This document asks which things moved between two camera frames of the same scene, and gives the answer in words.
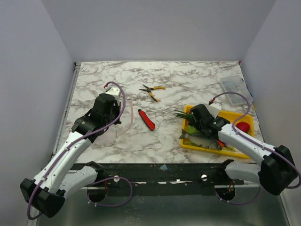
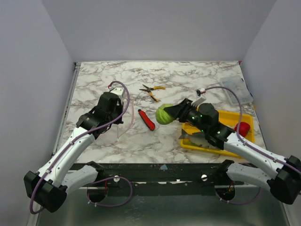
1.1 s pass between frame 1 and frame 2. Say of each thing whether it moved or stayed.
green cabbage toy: moved
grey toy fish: stayed
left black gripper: stayed
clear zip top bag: stayed
